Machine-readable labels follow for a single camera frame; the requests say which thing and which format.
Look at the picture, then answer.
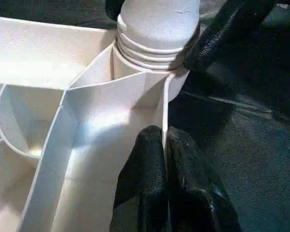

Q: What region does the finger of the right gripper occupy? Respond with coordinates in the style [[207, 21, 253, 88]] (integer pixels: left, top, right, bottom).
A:
[[169, 0, 276, 73], [105, 0, 127, 21]]

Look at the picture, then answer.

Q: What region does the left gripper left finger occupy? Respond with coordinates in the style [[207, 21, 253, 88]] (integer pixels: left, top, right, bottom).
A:
[[110, 125, 170, 232]]

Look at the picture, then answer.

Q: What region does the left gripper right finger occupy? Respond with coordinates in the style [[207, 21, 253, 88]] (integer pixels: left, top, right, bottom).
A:
[[166, 127, 243, 232]]

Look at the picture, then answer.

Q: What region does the white plastic table leg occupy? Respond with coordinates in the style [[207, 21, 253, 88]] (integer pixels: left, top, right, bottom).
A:
[[115, 0, 202, 72]]

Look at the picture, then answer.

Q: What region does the white plastic table top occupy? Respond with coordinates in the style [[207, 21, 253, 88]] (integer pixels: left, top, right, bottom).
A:
[[0, 15, 192, 232]]

